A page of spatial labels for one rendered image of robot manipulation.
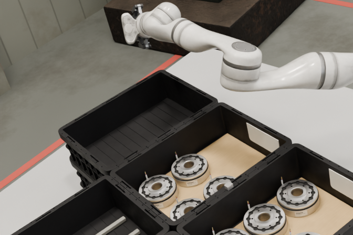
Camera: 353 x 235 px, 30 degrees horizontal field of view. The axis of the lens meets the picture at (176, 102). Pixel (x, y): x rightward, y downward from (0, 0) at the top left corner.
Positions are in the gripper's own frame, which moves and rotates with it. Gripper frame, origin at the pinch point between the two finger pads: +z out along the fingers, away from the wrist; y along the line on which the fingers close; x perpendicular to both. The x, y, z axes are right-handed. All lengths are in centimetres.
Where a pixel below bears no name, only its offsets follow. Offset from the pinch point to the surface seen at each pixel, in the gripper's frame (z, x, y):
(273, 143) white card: -43, -20, -37
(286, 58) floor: 139, -115, -30
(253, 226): -59, -4, -52
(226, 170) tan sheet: -35, -9, -43
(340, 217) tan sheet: -64, -25, -55
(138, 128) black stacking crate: -3.0, 6.5, -30.8
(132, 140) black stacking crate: -7.1, 9.8, -33.5
